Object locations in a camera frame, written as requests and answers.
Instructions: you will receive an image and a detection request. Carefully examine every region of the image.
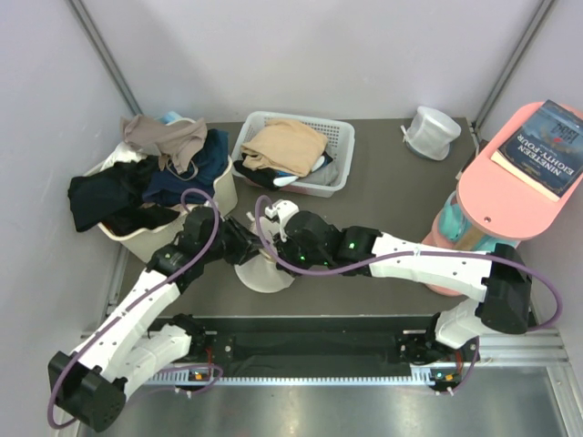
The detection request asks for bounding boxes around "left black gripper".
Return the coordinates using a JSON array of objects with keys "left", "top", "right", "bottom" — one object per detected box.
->
[{"left": 201, "top": 215, "right": 269, "bottom": 266}]

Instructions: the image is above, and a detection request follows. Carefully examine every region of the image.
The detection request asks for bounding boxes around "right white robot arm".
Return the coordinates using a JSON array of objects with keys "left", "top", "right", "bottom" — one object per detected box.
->
[{"left": 254, "top": 197, "right": 532, "bottom": 362}]

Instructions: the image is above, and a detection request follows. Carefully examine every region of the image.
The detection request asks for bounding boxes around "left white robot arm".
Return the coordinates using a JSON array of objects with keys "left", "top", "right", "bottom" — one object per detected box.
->
[{"left": 47, "top": 206, "right": 279, "bottom": 432}]

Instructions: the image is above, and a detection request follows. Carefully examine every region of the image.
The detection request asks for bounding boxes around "cream laundry hamper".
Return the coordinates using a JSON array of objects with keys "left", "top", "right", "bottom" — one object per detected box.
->
[{"left": 97, "top": 152, "right": 238, "bottom": 262}]

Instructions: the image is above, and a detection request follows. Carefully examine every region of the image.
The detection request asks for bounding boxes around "grey garment in basket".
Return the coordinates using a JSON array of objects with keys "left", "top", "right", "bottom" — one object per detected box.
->
[{"left": 297, "top": 163, "right": 339, "bottom": 187}]

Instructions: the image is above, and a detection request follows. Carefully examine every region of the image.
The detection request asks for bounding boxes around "black white sock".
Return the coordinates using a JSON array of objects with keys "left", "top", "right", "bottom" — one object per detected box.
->
[{"left": 234, "top": 153, "right": 336, "bottom": 190}]

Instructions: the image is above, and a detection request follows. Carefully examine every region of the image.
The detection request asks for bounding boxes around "beige folded garment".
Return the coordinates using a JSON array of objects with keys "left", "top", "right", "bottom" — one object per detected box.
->
[{"left": 240, "top": 118, "right": 328, "bottom": 177}]

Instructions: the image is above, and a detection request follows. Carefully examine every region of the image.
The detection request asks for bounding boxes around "taupe garment on hamper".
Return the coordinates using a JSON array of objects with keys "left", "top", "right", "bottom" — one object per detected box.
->
[{"left": 120, "top": 115, "right": 208, "bottom": 174}]

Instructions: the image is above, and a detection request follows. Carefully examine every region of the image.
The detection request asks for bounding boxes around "white perforated plastic basket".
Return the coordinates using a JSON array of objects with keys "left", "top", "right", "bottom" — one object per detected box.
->
[{"left": 230, "top": 111, "right": 355, "bottom": 198}]

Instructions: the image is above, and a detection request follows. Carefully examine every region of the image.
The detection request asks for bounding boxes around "black garment pile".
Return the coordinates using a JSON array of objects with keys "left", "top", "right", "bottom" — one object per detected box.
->
[{"left": 67, "top": 158, "right": 179, "bottom": 237}]

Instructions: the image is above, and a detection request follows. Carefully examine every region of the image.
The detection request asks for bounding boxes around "teal item under table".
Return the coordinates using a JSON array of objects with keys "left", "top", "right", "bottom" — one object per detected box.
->
[{"left": 438, "top": 191, "right": 496, "bottom": 251}]

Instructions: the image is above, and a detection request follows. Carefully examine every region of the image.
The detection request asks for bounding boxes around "pink two-tier side table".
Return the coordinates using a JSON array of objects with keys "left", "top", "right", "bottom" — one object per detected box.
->
[{"left": 420, "top": 101, "right": 583, "bottom": 297}]

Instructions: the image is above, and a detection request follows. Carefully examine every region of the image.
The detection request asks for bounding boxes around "dark blue paperback book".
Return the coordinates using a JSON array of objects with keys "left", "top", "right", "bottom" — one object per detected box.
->
[{"left": 491, "top": 100, "right": 582, "bottom": 202}]

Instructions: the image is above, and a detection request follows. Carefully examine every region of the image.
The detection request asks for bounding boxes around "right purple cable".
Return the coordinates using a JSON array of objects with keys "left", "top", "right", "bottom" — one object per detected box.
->
[{"left": 254, "top": 195, "right": 563, "bottom": 395}]

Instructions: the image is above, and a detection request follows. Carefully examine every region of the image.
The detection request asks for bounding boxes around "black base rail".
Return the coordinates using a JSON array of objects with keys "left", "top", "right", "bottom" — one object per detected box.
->
[{"left": 181, "top": 315, "right": 475, "bottom": 379}]

